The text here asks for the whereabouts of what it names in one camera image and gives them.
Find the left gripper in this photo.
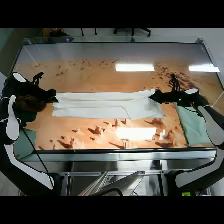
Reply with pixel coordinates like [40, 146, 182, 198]
[39, 87, 59, 104]

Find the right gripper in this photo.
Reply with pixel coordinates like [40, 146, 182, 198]
[148, 88, 183, 105]

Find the white garment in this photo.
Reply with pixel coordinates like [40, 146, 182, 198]
[51, 87, 166, 121]

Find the brown garment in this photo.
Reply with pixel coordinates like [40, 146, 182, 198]
[14, 94, 48, 114]

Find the pale green garment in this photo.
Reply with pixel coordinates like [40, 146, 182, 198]
[13, 128, 38, 160]
[175, 102, 212, 147]

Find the black office chair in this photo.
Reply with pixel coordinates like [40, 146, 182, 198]
[112, 27, 153, 37]

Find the black cable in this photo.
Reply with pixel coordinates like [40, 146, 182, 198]
[20, 126, 51, 181]

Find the silver frame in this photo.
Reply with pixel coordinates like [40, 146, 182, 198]
[19, 147, 218, 197]

